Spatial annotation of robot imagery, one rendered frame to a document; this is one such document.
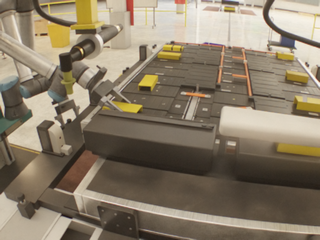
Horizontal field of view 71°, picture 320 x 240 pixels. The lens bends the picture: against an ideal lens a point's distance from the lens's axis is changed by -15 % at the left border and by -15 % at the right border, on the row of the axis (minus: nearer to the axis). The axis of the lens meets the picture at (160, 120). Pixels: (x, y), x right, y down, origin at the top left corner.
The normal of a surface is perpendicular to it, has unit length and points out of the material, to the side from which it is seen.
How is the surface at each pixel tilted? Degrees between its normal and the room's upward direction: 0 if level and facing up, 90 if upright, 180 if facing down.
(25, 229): 0
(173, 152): 90
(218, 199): 0
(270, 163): 90
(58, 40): 94
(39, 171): 0
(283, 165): 90
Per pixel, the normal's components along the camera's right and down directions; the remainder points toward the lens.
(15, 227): 0.00, -0.87
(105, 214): -0.26, 0.48
